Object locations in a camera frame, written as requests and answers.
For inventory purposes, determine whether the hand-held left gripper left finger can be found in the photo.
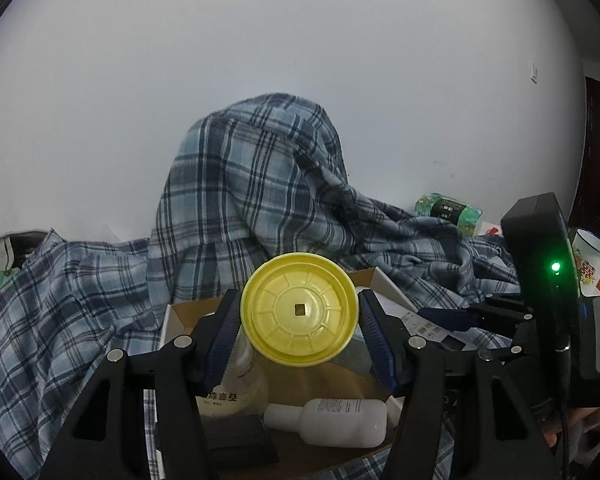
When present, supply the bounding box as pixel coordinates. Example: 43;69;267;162
40;289;243;480

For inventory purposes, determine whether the person's right hand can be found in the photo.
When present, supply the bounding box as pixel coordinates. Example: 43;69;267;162
542;400;600;461

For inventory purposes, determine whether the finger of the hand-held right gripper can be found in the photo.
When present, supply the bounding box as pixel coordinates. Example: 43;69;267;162
490;332;531;362
419;292;535;333

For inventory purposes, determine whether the white remote control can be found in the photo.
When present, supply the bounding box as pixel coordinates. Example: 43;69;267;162
400;305;466;353

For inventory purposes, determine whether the black small patterned box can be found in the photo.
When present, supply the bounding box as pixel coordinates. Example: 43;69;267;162
202;414;279;466

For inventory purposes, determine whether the yellow round lid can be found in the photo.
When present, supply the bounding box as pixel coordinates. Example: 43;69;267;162
240;253;359;367

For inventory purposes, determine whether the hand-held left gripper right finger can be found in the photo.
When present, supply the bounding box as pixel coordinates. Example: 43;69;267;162
357;290;561;480

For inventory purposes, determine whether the white enamel mug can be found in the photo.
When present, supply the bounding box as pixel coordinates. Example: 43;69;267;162
571;228;600;297

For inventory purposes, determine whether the green tissue pack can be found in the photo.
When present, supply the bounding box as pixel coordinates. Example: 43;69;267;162
414;192;483;237

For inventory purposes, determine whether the cream round jar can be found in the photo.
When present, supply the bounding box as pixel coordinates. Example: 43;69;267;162
197;330;271;418

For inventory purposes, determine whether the blue plaid blanket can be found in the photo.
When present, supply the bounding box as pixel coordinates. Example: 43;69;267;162
0;92;526;480

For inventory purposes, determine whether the white cardboard box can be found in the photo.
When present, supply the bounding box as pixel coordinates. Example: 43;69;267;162
162;267;461;468

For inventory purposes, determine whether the white plastic bottle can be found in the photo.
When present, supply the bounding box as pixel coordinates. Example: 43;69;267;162
263;397;388;448

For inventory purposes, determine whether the dark bag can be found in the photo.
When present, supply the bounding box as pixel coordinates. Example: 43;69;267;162
0;230;48;271

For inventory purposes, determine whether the green packet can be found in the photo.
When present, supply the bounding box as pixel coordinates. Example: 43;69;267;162
0;265;21;297

